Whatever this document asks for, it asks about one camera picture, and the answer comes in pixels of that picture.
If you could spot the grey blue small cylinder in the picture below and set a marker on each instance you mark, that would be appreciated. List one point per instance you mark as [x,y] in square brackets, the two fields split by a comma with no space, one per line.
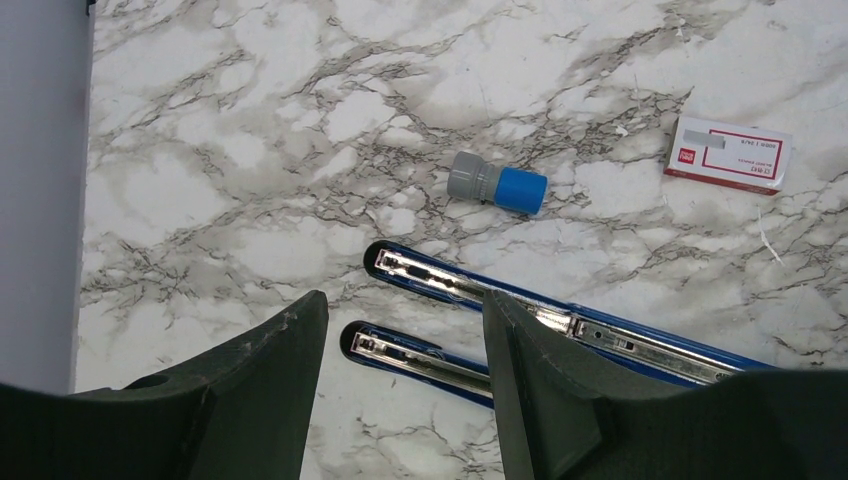
[473,178]

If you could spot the red white staple box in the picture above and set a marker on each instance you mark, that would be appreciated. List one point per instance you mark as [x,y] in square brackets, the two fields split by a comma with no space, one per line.
[742,158]

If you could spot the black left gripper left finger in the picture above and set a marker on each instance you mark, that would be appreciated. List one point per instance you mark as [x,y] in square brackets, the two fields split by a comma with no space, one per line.
[240,410]

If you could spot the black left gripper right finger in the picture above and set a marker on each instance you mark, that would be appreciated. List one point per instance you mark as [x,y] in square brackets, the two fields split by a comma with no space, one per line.
[565,412]

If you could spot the blue black stapler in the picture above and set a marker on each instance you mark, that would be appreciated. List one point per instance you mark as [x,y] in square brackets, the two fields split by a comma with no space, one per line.
[646,350]

